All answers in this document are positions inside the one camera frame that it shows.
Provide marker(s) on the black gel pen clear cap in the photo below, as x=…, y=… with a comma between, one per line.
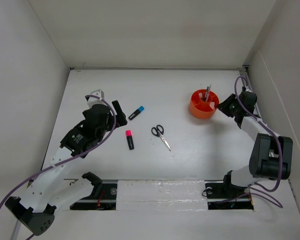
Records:
x=207, y=93

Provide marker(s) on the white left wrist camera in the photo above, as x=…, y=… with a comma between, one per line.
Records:
x=95, y=98

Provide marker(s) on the blue capped black highlighter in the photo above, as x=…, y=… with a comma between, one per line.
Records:
x=136, y=113

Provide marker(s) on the green ended ink pen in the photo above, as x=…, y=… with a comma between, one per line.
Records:
x=210, y=91

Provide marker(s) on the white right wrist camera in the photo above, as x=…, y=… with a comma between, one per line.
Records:
x=245, y=89

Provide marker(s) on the black handled scissors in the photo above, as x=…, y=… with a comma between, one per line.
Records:
x=158, y=131

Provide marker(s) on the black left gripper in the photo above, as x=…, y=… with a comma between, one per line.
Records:
x=120, y=115

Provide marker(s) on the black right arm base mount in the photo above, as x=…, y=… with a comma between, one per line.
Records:
x=223, y=195

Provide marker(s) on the pink capped black highlighter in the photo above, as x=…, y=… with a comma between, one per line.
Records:
x=129, y=138

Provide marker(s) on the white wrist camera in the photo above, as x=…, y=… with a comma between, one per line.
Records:
x=245, y=89
x=95, y=98

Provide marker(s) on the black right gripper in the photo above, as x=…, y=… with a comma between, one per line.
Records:
x=223, y=106

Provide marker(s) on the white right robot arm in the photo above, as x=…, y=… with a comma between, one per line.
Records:
x=271, y=157

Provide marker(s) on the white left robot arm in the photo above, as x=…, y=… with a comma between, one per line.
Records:
x=37, y=207

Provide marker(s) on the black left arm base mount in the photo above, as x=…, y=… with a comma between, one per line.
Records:
x=103, y=196

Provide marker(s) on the orange round desk organizer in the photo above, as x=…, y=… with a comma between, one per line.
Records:
x=201, y=109

